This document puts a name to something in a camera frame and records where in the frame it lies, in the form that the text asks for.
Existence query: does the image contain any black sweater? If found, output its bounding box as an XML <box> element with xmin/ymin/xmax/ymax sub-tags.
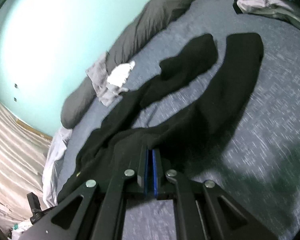
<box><xmin>57</xmin><ymin>33</ymin><xmax>264</xmax><ymax>202</ymax></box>

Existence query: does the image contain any light grey bed sheet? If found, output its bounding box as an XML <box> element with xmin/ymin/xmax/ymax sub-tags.
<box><xmin>42</xmin><ymin>126</ymin><xmax>72</xmax><ymax>208</ymax></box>

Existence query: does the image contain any striped beige curtain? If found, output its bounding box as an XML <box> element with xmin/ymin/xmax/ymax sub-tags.
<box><xmin>0</xmin><ymin>103</ymin><xmax>50</xmax><ymax>232</ymax></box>

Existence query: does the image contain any dark grey long pillow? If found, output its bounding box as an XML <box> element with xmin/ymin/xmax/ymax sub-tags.
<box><xmin>61</xmin><ymin>0</ymin><xmax>194</xmax><ymax>129</ymax></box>

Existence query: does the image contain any white rolled garment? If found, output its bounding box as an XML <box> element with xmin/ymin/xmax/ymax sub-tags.
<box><xmin>107</xmin><ymin>61</ymin><xmax>135</xmax><ymax>87</ymax></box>

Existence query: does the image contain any blue patterned bed cover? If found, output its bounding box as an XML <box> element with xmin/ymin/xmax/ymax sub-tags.
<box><xmin>57</xmin><ymin>0</ymin><xmax>300</xmax><ymax>239</ymax></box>

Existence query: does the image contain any grey crumpled garment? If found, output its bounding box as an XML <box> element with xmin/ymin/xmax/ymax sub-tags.
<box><xmin>85</xmin><ymin>52</ymin><xmax>129</xmax><ymax>107</ymax></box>

